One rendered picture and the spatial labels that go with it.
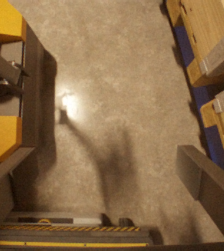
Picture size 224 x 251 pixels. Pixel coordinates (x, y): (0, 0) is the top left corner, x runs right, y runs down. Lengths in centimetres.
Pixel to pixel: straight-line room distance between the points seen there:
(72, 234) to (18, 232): 22
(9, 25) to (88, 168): 85
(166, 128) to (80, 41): 80
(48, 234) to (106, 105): 73
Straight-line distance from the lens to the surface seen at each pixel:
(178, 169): 17
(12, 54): 107
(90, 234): 81
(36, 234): 86
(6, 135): 90
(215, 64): 75
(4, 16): 113
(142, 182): 111
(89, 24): 140
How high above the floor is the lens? 109
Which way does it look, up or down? 81 degrees down
